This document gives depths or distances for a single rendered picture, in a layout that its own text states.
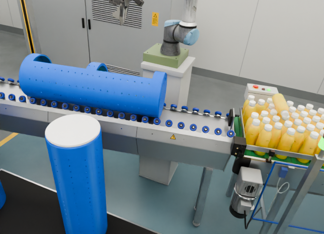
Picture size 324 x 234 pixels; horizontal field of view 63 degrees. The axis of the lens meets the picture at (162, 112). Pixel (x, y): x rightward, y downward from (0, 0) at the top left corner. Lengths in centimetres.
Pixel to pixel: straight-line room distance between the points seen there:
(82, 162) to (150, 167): 112
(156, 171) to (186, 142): 87
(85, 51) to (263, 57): 256
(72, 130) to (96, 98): 27
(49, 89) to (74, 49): 213
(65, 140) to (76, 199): 40
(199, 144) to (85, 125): 69
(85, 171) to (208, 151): 74
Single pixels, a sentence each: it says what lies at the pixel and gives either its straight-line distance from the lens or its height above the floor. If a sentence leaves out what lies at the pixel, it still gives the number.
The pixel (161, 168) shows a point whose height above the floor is 20.
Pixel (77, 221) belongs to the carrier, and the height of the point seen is 44.
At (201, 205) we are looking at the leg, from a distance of 212.
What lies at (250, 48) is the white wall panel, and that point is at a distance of 427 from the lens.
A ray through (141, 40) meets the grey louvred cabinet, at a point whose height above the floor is 87.
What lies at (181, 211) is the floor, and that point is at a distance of 239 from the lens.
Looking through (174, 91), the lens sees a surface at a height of 98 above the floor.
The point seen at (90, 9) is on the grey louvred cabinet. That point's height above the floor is 113.
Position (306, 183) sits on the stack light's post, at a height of 94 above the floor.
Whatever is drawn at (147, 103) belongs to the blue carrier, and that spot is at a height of 110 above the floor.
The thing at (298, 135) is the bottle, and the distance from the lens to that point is 165.
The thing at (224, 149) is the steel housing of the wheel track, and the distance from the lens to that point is 167.
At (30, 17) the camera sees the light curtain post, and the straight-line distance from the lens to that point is 217.
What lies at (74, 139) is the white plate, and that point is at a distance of 140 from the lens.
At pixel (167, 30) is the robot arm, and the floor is 138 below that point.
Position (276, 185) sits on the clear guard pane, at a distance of 170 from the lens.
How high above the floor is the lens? 191
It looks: 33 degrees down
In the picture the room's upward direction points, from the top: 5 degrees clockwise
